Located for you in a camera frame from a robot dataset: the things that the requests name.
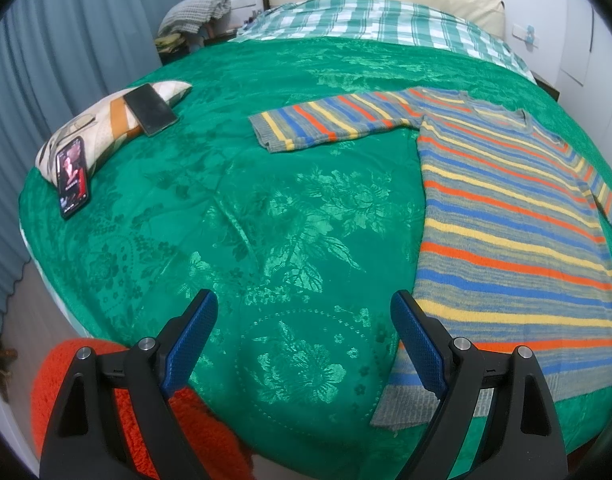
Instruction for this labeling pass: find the grey checked cloth pile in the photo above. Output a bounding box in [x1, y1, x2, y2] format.
[158, 0, 233, 41]

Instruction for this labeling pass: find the striped knitted sweater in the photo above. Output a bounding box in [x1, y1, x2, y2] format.
[248, 87, 612, 431]

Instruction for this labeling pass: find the orange fluffy cloth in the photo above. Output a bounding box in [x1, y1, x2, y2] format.
[30, 339, 257, 480]

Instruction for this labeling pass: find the dark wooden nightstand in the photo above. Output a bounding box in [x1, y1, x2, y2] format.
[530, 71, 561, 102]

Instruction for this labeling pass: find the printed cream pillow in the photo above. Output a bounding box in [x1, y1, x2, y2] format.
[35, 80, 193, 188]

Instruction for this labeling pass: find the yellow green cloth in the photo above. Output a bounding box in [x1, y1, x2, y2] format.
[155, 34, 187, 54]

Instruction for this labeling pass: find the green floral blanket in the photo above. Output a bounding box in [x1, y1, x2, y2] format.
[18, 35, 612, 480]

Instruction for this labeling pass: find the green white plaid sheet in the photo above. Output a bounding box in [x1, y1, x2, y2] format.
[236, 0, 536, 81]

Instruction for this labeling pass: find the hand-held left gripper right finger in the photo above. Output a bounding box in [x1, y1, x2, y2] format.
[390, 290, 570, 480]

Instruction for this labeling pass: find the wall socket with blue plug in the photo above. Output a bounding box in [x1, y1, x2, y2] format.
[510, 22, 541, 47]

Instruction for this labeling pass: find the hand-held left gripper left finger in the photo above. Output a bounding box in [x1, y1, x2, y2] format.
[38, 288, 219, 480]

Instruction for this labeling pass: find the grey blue curtain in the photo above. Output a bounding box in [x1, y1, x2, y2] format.
[0, 0, 194, 316]

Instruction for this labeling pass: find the white wardrobe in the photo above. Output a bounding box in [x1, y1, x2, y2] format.
[560, 0, 612, 131]

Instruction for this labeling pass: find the phone with lit screen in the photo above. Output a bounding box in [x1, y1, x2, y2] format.
[55, 136, 91, 221]

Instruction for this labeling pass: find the phone with dark screen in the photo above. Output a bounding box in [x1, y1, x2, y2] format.
[123, 83, 179, 137]

